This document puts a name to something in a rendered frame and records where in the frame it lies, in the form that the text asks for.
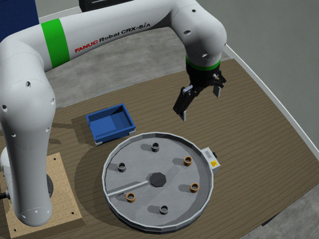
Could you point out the blue square tray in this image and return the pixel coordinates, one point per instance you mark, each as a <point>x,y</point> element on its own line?
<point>110,124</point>

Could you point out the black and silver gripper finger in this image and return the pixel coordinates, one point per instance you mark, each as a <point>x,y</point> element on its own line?
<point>218,84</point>
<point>184,99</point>

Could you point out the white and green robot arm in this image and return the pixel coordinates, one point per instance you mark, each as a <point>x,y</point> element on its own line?
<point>27,100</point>

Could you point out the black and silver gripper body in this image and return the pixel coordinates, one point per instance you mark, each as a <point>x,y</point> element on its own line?
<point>195,84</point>

